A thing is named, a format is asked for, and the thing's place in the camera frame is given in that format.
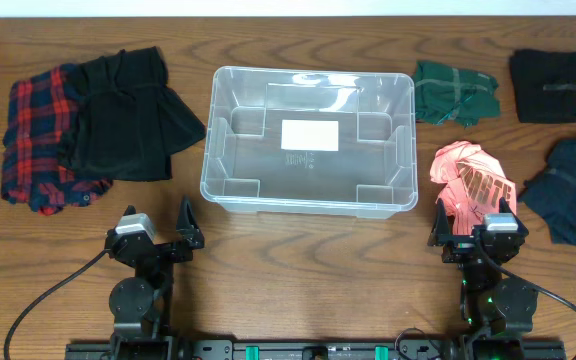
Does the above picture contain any dark green garment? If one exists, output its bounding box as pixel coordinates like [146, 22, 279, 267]
[412, 61, 501, 128]

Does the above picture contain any white label in bin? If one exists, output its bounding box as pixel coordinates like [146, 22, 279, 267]
[281, 119, 339, 152]

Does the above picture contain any navy folded garment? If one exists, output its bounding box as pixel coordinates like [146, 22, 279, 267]
[519, 138, 576, 246]

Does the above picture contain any clear plastic storage bin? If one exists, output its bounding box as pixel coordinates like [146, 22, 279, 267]
[200, 66, 419, 219]

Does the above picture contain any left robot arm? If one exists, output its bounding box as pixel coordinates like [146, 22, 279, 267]
[104, 198, 205, 360]

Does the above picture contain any black garment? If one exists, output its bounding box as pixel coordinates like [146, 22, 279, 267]
[509, 49, 576, 124]
[57, 47, 206, 182]

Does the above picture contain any pink printed t-shirt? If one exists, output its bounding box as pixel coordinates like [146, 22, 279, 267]
[430, 141, 517, 235]

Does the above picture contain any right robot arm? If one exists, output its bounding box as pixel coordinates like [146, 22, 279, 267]
[428, 199, 538, 359]

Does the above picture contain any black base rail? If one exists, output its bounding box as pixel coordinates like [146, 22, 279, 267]
[64, 338, 567, 360]

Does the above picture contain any red navy plaid shirt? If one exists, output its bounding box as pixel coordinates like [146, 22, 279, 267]
[1, 64, 113, 216]

